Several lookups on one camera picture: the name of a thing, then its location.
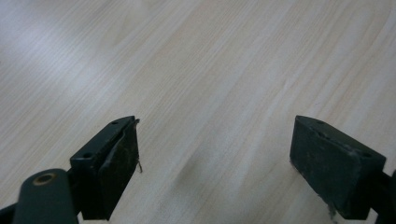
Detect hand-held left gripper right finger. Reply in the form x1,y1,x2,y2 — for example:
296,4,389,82
289,115,388,221

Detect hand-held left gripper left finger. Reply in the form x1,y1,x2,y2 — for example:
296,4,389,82
69,115,141,221

